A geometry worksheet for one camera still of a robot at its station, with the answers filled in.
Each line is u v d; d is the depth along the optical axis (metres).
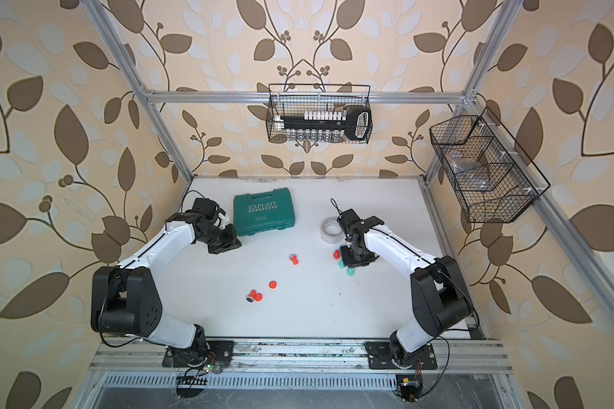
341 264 0.78
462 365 0.74
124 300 0.44
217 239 0.75
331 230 1.02
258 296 0.86
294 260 0.94
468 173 0.69
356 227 0.65
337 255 0.94
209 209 0.74
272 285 0.89
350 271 0.89
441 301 0.44
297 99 0.91
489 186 0.74
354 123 0.84
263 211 1.04
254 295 0.86
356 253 0.73
